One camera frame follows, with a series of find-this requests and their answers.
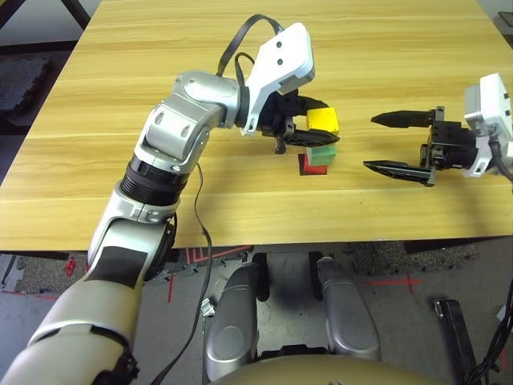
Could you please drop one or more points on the grey right robot leg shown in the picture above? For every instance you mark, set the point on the grey right robot leg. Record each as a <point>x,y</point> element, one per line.
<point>348,321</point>

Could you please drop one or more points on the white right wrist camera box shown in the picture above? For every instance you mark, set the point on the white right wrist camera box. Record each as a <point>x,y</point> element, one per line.
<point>489,100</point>

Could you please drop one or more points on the short red tape strip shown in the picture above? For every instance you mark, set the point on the short red tape strip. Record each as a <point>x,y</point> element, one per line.
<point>170,288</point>

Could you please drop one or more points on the red tape cross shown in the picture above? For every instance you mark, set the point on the red tape cross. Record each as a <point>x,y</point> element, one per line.
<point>409,282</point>

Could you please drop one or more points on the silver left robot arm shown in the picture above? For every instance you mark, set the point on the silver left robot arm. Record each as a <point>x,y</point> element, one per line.
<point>188,116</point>

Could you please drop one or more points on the black bar with screws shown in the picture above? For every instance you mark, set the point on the black bar with screws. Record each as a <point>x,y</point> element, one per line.
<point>453,321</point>

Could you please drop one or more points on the tan robot torso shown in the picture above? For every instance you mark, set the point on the tan robot torso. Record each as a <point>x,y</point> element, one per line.
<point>320,373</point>

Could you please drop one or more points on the black square marker pad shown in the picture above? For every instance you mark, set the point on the black square marker pad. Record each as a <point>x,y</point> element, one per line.
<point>300,172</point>

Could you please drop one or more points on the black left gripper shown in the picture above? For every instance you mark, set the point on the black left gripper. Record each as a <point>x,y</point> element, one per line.
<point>280,114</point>

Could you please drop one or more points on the dark speckled floor mat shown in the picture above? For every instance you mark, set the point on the dark speckled floor mat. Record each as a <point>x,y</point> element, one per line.
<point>22,88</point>

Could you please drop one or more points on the red tape outline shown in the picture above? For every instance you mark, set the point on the red tape outline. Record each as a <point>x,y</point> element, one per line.
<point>192,256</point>

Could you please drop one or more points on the grey robot leg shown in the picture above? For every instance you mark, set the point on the grey robot leg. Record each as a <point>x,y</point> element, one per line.
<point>348,321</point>
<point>228,329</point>

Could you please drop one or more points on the yellow wooden cube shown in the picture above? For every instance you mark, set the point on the yellow wooden cube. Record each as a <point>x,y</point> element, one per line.
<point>322,118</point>

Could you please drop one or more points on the red wooden cube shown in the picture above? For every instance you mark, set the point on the red wooden cube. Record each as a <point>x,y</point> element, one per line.
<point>316,168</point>

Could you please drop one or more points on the green wooden cube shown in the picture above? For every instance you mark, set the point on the green wooden cube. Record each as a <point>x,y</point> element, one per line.
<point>322,156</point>

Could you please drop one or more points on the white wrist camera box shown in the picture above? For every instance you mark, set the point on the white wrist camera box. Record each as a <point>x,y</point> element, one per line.
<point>280,60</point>
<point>489,100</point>

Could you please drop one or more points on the black diagonal frame bar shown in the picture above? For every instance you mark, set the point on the black diagonal frame bar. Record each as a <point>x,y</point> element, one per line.
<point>80,14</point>

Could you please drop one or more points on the grey left robot leg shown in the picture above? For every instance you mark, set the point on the grey left robot leg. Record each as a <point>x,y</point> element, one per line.
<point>228,329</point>

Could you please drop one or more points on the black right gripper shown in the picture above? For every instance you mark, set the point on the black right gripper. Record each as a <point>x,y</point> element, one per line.
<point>453,140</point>

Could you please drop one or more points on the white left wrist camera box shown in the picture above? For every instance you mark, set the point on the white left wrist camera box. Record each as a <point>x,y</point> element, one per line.
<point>280,60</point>

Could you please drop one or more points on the red tape scrap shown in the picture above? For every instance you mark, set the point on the red tape scrap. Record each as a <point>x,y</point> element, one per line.
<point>70,266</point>

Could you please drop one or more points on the small white connector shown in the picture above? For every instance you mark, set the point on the small white connector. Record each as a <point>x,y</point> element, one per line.
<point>207,308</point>

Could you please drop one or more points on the dark speckled foam mat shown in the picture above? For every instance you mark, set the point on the dark speckled foam mat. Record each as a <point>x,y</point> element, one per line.
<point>380,256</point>

